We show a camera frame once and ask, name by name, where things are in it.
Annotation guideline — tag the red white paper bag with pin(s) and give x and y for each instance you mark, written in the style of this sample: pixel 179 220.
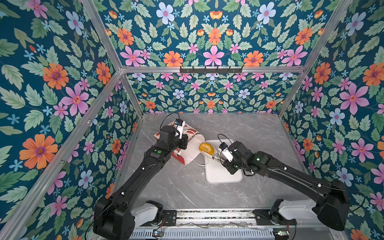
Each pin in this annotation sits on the red white paper bag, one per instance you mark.
pixel 190 138

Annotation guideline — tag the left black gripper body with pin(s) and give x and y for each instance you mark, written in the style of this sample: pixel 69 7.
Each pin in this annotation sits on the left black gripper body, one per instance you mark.
pixel 177 142

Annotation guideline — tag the black hook rack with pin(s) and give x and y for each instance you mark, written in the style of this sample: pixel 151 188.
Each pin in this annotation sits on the black hook rack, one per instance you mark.
pixel 210 70

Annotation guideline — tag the white rectangular tray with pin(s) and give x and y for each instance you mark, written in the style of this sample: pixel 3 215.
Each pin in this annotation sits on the white rectangular tray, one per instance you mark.
pixel 215 172

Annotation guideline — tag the metal tongs with cream tips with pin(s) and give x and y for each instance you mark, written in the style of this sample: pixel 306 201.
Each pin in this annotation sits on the metal tongs with cream tips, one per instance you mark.
pixel 215 157

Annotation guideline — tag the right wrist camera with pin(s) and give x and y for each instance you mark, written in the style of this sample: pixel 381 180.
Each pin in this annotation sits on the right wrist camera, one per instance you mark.
pixel 225 152

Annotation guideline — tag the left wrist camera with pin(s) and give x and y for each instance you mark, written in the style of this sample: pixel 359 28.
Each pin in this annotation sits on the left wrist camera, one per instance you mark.
pixel 179 125

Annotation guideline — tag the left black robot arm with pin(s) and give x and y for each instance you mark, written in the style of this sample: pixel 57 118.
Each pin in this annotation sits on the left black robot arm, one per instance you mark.
pixel 116 217

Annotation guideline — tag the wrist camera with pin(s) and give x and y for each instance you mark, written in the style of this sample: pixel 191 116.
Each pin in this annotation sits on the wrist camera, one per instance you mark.
pixel 179 125
pixel 225 152

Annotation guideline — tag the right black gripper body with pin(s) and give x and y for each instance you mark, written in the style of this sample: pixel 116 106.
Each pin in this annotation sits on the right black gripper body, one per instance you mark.
pixel 232 166

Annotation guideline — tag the yellow fake bagel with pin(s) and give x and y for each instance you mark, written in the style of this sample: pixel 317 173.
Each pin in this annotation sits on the yellow fake bagel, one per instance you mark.
pixel 207 149

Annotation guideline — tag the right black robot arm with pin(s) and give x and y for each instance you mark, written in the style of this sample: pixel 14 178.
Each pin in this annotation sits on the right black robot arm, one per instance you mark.
pixel 327 202

